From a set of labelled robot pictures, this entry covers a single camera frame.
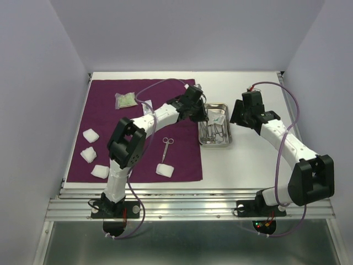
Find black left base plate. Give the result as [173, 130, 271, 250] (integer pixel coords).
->
[88, 199, 141, 240]

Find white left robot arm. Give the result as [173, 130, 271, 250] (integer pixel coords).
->
[92, 85, 208, 218]

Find white gauze pad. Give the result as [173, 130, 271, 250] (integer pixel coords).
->
[91, 165, 110, 179]
[82, 128, 99, 144]
[80, 146, 97, 163]
[156, 163, 174, 178]

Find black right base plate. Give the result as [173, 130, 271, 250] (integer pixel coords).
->
[232, 199, 287, 236]

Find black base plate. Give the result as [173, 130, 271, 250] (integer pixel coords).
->
[88, 199, 141, 240]
[232, 199, 287, 236]

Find white gauze pad far left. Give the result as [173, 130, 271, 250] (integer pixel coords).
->
[80, 146, 97, 163]

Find purple cloth mat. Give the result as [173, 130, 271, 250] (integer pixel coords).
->
[67, 79, 202, 183]

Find steel surgical scissors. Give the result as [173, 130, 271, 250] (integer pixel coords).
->
[162, 137, 174, 163]

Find steel forceps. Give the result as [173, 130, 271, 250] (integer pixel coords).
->
[200, 122, 209, 144]
[220, 125, 227, 142]

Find green white suture packet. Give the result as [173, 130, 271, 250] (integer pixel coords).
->
[207, 110, 226, 125]

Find aluminium front rail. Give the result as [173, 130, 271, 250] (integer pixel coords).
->
[45, 188, 336, 221]

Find white gauze pad right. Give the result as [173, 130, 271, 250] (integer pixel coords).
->
[156, 163, 174, 178]

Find white gauze pad upper left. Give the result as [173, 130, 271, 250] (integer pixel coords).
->
[82, 128, 99, 144]

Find curved forceps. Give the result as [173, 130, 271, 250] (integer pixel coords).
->
[208, 124, 222, 144]

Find green gauze bag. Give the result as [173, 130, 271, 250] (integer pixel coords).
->
[115, 92, 137, 110]

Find stainless steel tray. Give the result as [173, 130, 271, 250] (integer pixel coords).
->
[198, 103, 233, 148]

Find aluminium right side rail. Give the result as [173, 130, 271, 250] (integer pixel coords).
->
[276, 71, 320, 194]

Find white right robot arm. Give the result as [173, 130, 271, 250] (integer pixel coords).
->
[231, 91, 335, 216]

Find aluminium rail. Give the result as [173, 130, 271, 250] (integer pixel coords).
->
[276, 71, 320, 194]
[45, 188, 336, 221]

